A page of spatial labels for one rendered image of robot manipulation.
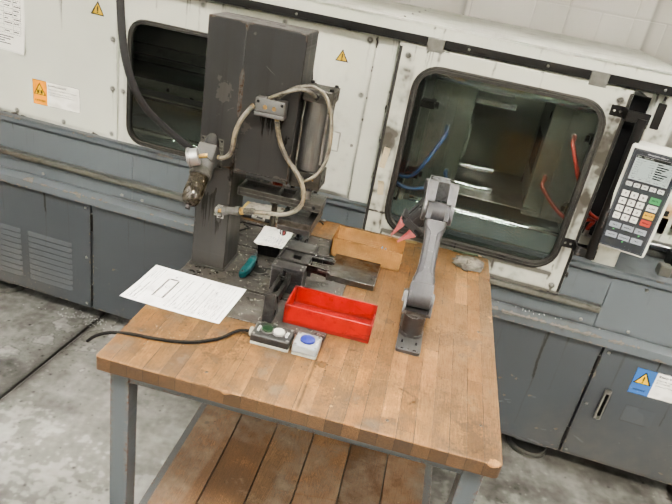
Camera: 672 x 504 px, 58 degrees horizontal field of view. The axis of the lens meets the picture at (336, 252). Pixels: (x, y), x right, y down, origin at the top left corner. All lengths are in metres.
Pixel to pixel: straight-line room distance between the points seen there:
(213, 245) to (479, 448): 0.98
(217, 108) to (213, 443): 1.19
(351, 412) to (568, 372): 1.41
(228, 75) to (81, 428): 1.59
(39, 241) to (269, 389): 1.99
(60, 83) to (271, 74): 1.41
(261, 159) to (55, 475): 1.42
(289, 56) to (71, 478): 1.69
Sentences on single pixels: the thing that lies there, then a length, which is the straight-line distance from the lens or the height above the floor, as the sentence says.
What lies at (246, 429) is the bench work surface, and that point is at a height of 0.22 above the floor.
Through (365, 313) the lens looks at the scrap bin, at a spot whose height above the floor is 0.93.
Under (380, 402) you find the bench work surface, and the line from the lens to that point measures 1.53.
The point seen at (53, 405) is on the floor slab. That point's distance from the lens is 2.84.
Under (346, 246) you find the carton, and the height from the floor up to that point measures 0.95.
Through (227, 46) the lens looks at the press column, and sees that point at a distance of 1.75.
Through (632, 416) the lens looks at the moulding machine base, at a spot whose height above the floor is 0.37.
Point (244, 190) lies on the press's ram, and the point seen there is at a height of 1.17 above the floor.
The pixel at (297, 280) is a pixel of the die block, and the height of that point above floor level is 0.95.
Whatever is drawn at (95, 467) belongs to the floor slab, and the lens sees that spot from 2.57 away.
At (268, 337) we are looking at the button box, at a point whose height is 0.93.
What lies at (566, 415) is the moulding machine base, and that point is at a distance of 2.84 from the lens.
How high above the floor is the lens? 1.85
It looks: 26 degrees down
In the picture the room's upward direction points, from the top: 11 degrees clockwise
